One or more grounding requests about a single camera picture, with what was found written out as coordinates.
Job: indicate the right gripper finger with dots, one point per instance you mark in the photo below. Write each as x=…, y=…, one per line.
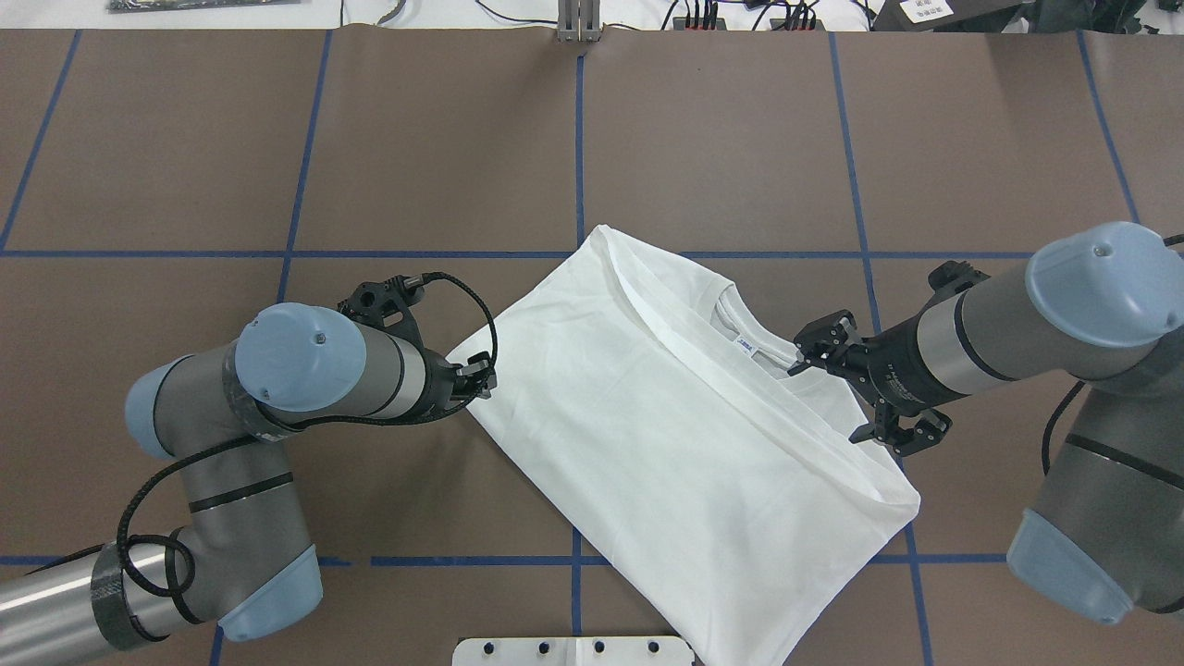
x=825, y=344
x=928, y=429

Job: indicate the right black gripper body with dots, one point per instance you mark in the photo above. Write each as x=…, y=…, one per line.
x=894, y=369

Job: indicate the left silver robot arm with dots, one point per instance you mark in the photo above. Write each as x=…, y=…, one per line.
x=219, y=535

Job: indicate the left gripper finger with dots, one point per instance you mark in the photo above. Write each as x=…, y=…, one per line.
x=472, y=388
x=476, y=370

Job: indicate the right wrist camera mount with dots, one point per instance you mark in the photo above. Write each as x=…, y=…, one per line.
x=953, y=277

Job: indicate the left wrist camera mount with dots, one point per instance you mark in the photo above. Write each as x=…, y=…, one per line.
x=387, y=306

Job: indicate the white printed t-shirt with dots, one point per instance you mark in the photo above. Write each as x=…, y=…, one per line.
x=640, y=395

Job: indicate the aluminium frame post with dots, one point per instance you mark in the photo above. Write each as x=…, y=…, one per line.
x=579, y=21

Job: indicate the orange black adapter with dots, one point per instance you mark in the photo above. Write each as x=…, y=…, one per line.
x=697, y=16
x=791, y=16

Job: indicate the lower orange black adapter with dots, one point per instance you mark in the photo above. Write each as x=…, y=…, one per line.
x=791, y=16

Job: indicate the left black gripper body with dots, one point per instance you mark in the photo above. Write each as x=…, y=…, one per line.
x=444, y=377

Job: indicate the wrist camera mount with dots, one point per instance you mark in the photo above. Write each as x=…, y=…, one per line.
x=953, y=277
x=387, y=306

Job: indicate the upper orange black adapter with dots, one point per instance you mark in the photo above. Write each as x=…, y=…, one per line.
x=697, y=16

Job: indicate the white labelled black box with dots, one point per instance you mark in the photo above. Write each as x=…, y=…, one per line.
x=944, y=16

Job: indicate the white pedestal column base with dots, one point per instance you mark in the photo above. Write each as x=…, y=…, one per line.
x=575, y=650

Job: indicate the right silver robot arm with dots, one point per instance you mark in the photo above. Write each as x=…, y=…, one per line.
x=1104, y=536

